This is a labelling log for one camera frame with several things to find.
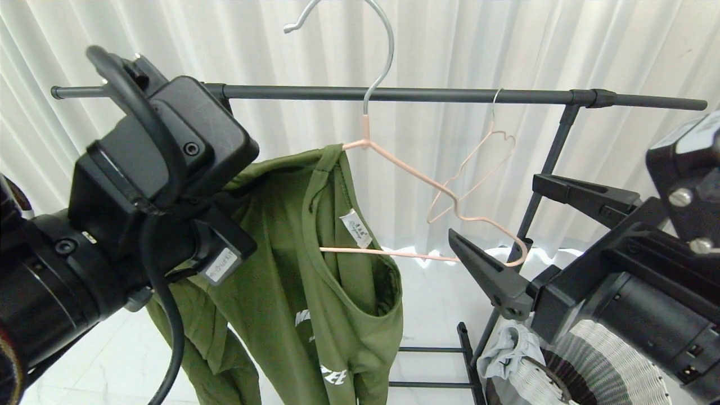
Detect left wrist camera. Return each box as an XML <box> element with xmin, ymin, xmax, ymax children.
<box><xmin>69</xmin><ymin>53</ymin><xmax>260</xmax><ymax>226</ymax></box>

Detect green printed shirt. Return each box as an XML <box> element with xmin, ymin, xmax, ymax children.
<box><xmin>145</xmin><ymin>143</ymin><xmax>404</xmax><ymax>405</ymax></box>

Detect pink clothes hanger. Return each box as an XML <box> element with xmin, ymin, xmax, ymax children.
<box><xmin>426</xmin><ymin>89</ymin><xmax>517</xmax><ymax>226</ymax></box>
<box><xmin>283</xmin><ymin>0</ymin><xmax>529</xmax><ymax>268</ymax></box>

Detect black clothes rack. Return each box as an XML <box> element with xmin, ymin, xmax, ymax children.
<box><xmin>51</xmin><ymin>83</ymin><xmax>708</xmax><ymax>405</ymax></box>

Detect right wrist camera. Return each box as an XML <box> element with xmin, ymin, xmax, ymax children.
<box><xmin>602</xmin><ymin>110</ymin><xmax>720</xmax><ymax>316</ymax></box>

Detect pale grey shorts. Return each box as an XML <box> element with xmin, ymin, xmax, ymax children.
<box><xmin>477</xmin><ymin>321</ymin><xmax>546</xmax><ymax>381</ymax></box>

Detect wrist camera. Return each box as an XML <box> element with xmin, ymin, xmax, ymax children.
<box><xmin>69</xmin><ymin>53</ymin><xmax>260</xmax><ymax>226</ymax></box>
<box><xmin>602</xmin><ymin>110</ymin><xmax>720</xmax><ymax>316</ymax></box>

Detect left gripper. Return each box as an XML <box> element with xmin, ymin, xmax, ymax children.
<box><xmin>0</xmin><ymin>205</ymin><xmax>259</xmax><ymax>367</ymax></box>

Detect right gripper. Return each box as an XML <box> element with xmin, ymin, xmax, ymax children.
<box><xmin>448</xmin><ymin>173</ymin><xmax>720</xmax><ymax>403</ymax></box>

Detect white laundry basket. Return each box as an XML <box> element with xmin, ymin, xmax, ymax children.
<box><xmin>485</xmin><ymin>318</ymin><xmax>676</xmax><ymax>405</ymax></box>

